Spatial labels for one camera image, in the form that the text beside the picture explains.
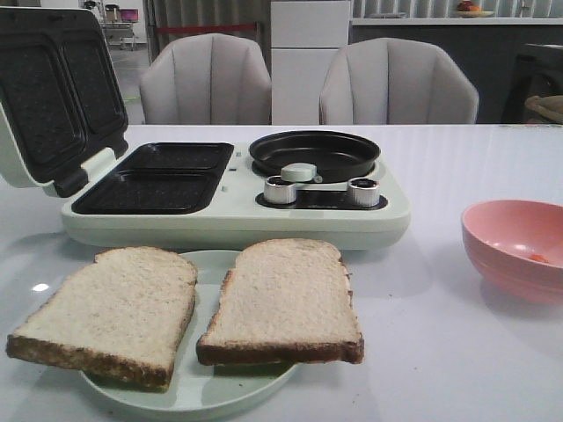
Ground white bread slice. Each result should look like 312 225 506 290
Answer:
196 238 364 365
6 247 198 390

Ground pink plastic bowl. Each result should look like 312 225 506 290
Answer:
461 200 562 305

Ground green breakfast maker lid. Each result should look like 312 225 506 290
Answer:
1 7 128 198

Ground orange cooked shrimp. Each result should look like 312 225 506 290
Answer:
530 254 549 264

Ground green breakfast maker base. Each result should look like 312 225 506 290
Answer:
62 142 411 250

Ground left silver control knob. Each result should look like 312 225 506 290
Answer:
263 176 297 206

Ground silver control knob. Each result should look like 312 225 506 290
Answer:
347 178 380 207
263 176 297 206

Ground black round frying pan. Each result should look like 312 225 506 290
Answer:
249 130 381 184

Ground right silver control knob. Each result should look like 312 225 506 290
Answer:
347 178 380 207

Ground left grey upholstered chair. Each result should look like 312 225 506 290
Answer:
140 33 272 125

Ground grey upholstered chair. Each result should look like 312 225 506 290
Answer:
140 33 272 125
319 38 479 126

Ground right grey upholstered chair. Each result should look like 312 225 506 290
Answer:
319 38 479 126

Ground white cabinet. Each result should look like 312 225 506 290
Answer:
270 1 351 125

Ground light green round plate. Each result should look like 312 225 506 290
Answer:
82 250 298 421

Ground dark counter with white top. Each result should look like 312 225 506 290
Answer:
350 18 562 124

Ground fruit bowl on counter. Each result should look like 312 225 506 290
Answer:
455 0 494 18

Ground beige cushion at right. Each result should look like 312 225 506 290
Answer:
524 95 563 124

